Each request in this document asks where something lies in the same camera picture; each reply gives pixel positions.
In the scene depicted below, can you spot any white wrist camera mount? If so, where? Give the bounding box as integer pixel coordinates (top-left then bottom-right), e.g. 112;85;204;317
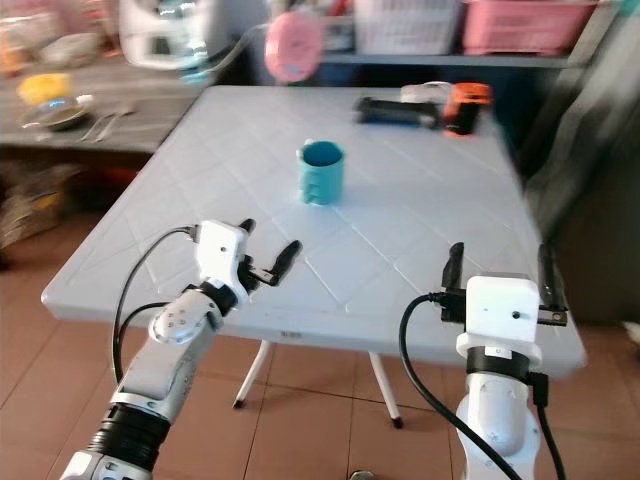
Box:
455;273;545;373
195;220;251;301

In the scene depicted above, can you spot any steel fork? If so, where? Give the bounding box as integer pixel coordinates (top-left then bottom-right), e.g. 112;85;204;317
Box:
82;108;116;143

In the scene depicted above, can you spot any teal ribbed cup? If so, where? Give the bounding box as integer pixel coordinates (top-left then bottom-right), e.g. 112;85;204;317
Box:
296;140;346;207

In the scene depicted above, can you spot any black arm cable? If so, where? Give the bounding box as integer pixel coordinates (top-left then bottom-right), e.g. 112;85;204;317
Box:
398;292;526;480
112;227;201;386

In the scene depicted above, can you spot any yellow plastic bowl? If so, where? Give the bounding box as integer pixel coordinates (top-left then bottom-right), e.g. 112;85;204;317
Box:
16;72;73;106

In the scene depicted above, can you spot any white plastic folding table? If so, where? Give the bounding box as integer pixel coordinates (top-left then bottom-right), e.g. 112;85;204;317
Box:
40;85;589;431

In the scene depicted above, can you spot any pink round object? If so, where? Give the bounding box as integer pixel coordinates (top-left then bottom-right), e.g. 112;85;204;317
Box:
263;12;323;84

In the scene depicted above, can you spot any white kitchen appliance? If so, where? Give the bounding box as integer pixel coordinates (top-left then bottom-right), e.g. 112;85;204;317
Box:
117;0;226;73

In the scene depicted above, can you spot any stainless steel bowl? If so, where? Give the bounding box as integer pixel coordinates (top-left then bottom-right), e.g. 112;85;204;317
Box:
20;96;94;134

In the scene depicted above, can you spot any dark grey cabinet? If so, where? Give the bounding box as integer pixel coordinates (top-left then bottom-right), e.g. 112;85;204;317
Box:
525;10;640;323

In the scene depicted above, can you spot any pink plastic basket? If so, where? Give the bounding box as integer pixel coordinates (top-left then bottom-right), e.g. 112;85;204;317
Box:
462;0;601;58

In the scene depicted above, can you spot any patterned bag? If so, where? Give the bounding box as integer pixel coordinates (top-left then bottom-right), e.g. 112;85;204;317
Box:
0;165;61;249

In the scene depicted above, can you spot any clear blue water bottle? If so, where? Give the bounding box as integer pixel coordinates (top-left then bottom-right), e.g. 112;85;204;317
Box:
172;0;221;86

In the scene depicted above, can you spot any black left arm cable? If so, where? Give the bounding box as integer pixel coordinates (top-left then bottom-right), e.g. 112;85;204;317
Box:
112;227;201;386

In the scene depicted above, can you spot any orange and black power tool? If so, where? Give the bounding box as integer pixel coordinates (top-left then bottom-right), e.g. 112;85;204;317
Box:
353;82;496;138

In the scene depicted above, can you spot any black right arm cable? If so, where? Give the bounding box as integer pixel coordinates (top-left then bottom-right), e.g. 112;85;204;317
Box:
398;292;526;480

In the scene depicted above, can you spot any white plastic basket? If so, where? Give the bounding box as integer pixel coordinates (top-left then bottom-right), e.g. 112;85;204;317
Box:
353;0;466;57

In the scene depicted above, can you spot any steel spoon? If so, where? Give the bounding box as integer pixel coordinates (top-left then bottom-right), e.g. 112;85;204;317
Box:
100;104;136;141

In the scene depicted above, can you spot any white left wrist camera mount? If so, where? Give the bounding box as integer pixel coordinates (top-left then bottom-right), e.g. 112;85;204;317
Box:
195;220;251;301

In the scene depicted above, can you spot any small white object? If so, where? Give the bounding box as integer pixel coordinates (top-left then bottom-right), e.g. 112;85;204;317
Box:
400;81;456;103

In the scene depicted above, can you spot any grey wood-look counter table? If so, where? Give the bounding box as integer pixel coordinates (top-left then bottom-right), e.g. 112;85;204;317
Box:
0;58;216;251

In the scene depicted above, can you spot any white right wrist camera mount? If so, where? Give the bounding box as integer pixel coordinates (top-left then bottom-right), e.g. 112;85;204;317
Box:
455;273;545;373

